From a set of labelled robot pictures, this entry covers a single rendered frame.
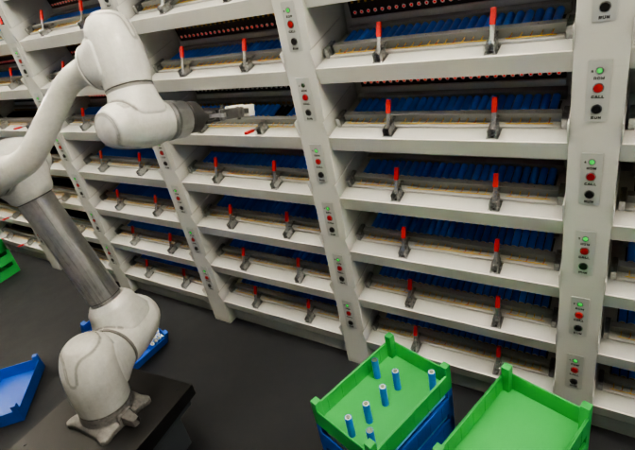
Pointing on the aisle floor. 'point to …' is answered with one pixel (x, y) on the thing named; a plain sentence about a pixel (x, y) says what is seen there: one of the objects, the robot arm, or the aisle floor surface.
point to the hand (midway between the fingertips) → (240, 111)
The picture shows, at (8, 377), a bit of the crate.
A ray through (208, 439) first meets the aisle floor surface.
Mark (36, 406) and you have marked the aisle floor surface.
